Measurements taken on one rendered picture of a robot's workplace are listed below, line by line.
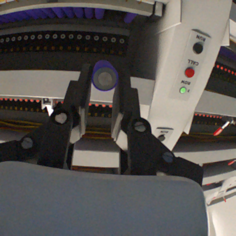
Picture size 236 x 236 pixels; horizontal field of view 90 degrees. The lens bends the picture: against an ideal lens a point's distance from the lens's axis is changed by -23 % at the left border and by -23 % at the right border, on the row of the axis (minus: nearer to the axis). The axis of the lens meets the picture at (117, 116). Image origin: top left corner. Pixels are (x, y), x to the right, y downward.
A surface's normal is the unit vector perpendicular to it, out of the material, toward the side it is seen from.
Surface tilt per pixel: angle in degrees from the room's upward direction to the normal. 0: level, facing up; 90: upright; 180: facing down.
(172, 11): 90
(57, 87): 111
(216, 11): 90
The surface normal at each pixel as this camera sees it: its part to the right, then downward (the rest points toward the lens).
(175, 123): 0.07, 0.63
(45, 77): 0.13, 0.32
